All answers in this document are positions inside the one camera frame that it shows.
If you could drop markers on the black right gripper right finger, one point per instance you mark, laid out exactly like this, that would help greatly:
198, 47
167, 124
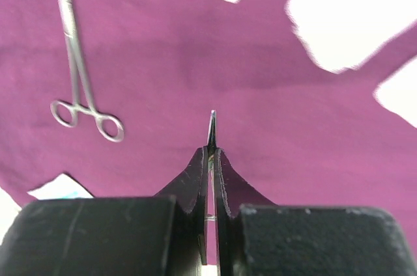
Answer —
258, 237

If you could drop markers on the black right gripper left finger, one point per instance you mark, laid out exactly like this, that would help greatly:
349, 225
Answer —
164, 234

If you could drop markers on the steel forceps clamp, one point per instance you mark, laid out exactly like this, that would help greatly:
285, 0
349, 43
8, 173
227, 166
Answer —
211, 147
66, 113

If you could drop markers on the white green suture packet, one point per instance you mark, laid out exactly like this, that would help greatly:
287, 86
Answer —
61, 187

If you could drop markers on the purple cloth mat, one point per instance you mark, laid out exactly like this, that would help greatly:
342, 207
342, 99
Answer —
299, 134

